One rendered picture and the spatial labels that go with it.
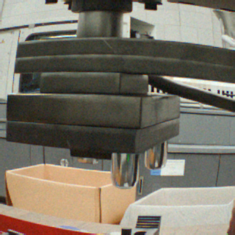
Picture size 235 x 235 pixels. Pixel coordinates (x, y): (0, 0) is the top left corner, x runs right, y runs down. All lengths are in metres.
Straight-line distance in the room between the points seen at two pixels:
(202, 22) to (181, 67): 6.52
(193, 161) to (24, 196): 2.35
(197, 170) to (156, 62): 4.59
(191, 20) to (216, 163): 2.40
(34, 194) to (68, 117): 2.45
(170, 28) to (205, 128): 2.30
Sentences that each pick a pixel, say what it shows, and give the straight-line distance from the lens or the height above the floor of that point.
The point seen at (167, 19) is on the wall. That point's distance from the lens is 7.15.
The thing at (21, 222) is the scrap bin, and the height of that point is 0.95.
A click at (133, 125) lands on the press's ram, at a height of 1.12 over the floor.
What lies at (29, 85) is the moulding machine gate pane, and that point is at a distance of 5.43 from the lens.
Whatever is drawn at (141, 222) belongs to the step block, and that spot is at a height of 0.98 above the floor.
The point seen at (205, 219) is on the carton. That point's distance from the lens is 2.75.
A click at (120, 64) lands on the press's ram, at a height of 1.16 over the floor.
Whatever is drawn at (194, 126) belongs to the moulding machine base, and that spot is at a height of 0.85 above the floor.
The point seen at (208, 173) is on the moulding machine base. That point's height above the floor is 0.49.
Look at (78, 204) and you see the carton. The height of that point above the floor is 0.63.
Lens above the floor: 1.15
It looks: 3 degrees down
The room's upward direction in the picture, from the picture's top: 2 degrees clockwise
